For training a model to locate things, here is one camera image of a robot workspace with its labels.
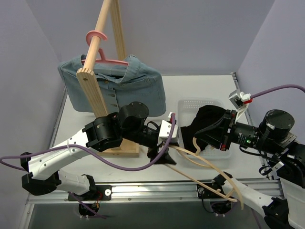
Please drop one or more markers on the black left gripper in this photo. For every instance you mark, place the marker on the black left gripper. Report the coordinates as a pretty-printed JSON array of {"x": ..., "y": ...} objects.
[{"x": 156, "y": 148}]

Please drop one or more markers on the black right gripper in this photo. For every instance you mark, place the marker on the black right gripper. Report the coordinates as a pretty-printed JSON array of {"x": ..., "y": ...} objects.
[{"x": 227, "y": 130}]

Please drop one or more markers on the black skirt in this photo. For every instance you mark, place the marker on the black skirt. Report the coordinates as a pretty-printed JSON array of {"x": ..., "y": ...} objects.
[{"x": 206, "y": 116}]

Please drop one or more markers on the light blue denim shirt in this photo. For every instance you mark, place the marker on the light blue denim shirt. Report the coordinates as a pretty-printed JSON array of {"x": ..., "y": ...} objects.
[{"x": 120, "y": 85}]

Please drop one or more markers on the pink plastic hanger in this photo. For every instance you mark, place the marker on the pink plastic hanger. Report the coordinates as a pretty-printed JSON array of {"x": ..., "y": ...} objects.
[{"x": 103, "y": 59}]

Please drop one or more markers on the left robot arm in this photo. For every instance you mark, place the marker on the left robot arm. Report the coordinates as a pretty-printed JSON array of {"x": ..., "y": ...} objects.
[{"x": 45, "y": 170}]

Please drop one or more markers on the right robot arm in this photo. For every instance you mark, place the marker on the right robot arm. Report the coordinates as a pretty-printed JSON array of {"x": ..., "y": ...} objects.
[{"x": 273, "y": 142}]

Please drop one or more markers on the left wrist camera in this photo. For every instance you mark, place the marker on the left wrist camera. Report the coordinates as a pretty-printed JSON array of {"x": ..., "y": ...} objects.
[{"x": 164, "y": 131}]

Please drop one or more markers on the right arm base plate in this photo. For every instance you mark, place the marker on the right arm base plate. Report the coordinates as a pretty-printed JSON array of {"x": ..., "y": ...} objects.
[{"x": 212, "y": 203}]

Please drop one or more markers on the aluminium front rail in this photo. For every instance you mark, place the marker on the aluminium front rail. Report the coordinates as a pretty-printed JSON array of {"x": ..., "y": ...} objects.
[{"x": 180, "y": 191}]

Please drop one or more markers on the aluminium rail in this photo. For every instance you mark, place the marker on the aluminium rail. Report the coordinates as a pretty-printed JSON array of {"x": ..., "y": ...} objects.
[
  {"x": 180, "y": 191},
  {"x": 250, "y": 119}
]

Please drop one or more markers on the aluminium right side rail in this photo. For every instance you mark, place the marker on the aluminium right side rail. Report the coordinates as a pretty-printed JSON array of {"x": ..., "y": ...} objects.
[{"x": 250, "y": 119}]

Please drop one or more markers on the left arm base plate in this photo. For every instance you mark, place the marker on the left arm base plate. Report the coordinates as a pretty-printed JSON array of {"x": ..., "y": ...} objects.
[{"x": 90, "y": 203}]

